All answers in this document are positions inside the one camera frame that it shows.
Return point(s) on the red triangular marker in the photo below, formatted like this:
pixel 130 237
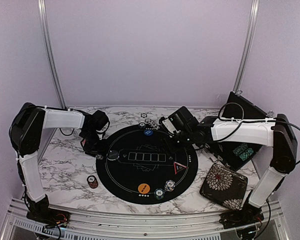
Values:
pixel 178 167

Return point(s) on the round black poker mat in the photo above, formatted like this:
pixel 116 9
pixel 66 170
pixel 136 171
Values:
pixel 142 159

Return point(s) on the blue orange chips on marble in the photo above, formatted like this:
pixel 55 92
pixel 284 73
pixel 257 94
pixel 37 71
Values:
pixel 151 124

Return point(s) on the black poker chip case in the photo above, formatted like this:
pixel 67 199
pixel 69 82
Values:
pixel 239 132

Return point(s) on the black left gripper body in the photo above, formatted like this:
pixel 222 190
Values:
pixel 92 143

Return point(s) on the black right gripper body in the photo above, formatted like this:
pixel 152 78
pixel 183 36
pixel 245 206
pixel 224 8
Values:
pixel 185 139

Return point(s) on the silver dealer button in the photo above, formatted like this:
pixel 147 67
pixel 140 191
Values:
pixel 112 155

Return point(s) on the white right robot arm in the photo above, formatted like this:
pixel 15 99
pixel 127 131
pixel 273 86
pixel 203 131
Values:
pixel 283 162

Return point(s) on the blue orange chip stack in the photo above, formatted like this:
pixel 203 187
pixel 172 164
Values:
pixel 169 185

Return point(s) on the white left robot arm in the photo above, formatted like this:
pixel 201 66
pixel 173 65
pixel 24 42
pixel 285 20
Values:
pixel 25 135

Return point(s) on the blue small blind button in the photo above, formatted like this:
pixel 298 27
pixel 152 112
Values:
pixel 148 132

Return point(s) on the red poker chip stack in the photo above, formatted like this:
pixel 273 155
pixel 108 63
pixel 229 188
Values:
pixel 92 182

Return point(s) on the orange big blind button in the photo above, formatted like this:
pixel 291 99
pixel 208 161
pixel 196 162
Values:
pixel 144 188

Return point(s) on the floral fabric pouch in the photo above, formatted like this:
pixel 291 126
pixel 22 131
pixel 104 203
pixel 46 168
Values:
pixel 224 187

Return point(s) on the green fifty poker chip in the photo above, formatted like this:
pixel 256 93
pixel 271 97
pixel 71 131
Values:
pixel 142 125

